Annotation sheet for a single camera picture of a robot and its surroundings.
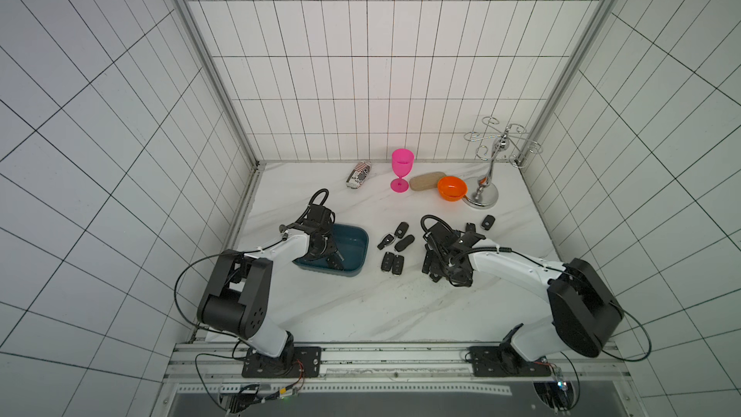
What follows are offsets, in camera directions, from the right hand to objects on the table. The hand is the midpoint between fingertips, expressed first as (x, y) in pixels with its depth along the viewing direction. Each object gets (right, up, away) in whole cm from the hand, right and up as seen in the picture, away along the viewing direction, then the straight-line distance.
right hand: (437, 267), depth 88 cm
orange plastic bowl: (+10, +25, +19) cm, 33 cm away
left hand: (-36, +3, +4) cm, 37 cm away
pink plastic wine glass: (-10, +35, +11) cm, 38 cm away
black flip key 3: (+14, +11, +10) cm, 20 cm away
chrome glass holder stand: (+22, +23, +19) cm, 37 cm away
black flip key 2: (-12, 0, +1) cm, 12 cm away
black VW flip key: (-10, +10, +9) cm, 17 cm away
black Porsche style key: (-9, +6, +7) cm, 13 cm away
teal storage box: (-27, +7, +5) cm, 28 cm away
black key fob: (+21, +13, +11) cm, 27 cm away
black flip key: (-16, +1, +1) cm, 16 cm away
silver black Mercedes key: (-15, +8, +7) cm, 18 cm away
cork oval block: (0, +27, +21) cm, 34 cm away
